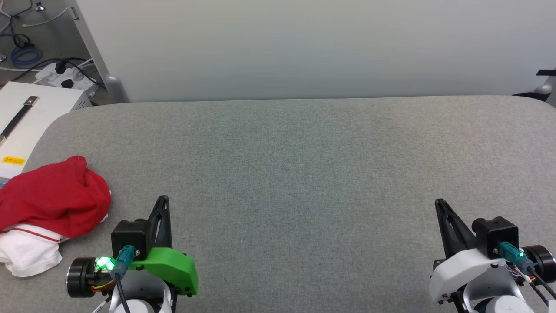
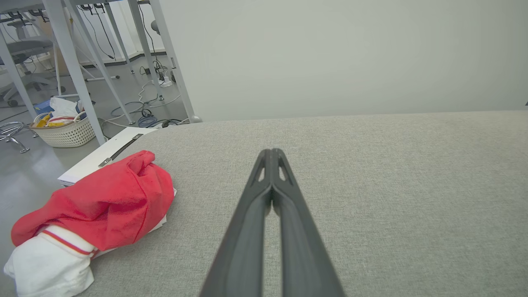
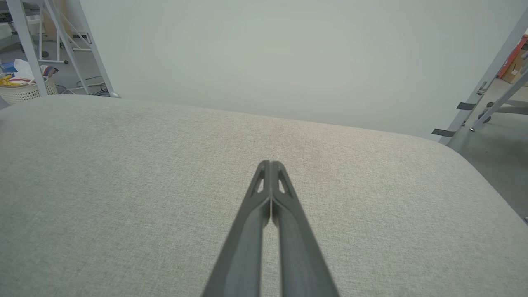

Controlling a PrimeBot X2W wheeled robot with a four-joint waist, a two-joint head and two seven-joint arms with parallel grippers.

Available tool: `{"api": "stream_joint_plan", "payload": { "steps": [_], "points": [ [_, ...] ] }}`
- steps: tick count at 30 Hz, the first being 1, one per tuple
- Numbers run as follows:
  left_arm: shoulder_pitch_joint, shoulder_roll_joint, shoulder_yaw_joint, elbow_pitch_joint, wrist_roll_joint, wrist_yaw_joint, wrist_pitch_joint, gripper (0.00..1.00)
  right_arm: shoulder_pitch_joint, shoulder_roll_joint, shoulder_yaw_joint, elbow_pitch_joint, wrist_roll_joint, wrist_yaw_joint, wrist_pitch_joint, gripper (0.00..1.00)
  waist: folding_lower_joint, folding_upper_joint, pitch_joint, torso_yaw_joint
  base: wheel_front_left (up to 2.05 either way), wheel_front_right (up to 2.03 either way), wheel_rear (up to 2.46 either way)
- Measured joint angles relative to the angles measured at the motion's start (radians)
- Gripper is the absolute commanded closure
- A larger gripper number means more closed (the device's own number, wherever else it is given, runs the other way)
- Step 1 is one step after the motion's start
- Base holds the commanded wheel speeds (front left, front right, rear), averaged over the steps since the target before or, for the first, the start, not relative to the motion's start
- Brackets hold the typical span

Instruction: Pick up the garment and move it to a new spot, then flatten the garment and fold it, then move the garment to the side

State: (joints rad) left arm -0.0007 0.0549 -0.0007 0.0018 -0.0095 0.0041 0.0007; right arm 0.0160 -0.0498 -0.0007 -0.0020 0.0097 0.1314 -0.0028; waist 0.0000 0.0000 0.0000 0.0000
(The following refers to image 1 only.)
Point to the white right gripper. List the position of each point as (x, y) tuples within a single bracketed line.
[(460, 274)]

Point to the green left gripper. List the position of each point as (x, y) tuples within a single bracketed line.
[(173, 265)]

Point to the red white basketball jersey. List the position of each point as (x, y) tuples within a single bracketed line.
[(56, 195)]

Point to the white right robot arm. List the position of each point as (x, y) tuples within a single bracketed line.
[(499, 300)]

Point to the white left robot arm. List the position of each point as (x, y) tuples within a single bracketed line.
[(139, 295)]

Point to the white equipment box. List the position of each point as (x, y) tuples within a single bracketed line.
[(39, 126)]

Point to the yellow warning sticker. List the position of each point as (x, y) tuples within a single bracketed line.
[(14, 160)]

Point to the white power strip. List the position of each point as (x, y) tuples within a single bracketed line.
[(74, 74)]

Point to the black tape strip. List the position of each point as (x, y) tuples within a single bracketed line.
[(546, 72)]

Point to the white partition panel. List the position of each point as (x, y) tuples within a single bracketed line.
[(304, 48)]

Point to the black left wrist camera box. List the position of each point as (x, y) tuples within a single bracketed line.
[(128, 237)]

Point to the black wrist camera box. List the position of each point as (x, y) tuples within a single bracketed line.
[(497, 232), (128, 237)]

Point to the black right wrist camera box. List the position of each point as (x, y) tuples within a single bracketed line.
[(497, 232)]

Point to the grey metal partition post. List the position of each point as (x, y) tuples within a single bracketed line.
[(544, 88), (97, 56)]

